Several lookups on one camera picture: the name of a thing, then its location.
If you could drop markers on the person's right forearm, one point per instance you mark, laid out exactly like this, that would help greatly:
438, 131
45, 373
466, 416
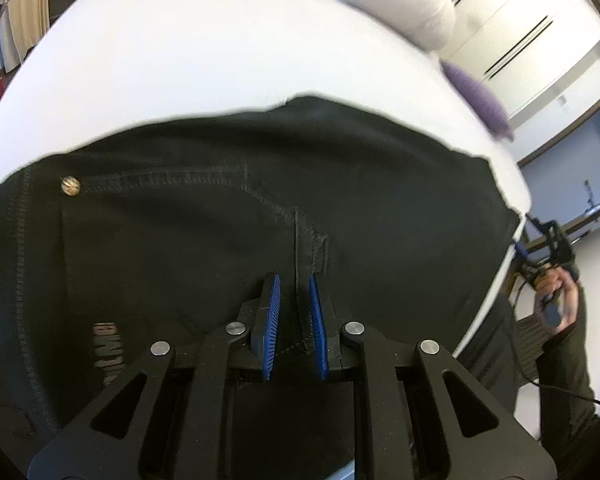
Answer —
570, 375

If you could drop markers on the white wardrobe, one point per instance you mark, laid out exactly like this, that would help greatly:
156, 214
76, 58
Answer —
510, 20

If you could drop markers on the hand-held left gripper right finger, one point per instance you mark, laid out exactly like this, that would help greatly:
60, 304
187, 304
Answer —
317, 330

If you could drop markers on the cream curtain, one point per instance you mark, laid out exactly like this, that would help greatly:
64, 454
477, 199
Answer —
30, 15

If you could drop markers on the purple cushion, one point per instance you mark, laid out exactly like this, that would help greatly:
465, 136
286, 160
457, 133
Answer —
480, 97

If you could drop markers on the bed with white sheet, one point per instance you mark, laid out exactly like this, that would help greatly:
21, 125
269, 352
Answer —
180, 60

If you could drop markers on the black denim pants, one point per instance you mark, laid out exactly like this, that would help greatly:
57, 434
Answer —
180, 220

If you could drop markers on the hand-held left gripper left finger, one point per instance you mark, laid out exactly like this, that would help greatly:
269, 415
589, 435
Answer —
271, 325

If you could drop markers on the rolled white duvet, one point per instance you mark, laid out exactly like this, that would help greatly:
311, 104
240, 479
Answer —
400, 5

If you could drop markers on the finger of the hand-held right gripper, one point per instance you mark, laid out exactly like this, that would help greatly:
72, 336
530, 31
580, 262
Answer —
524, 255
537, 223

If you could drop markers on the person's right hand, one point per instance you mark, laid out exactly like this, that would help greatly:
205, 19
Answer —
565, 300

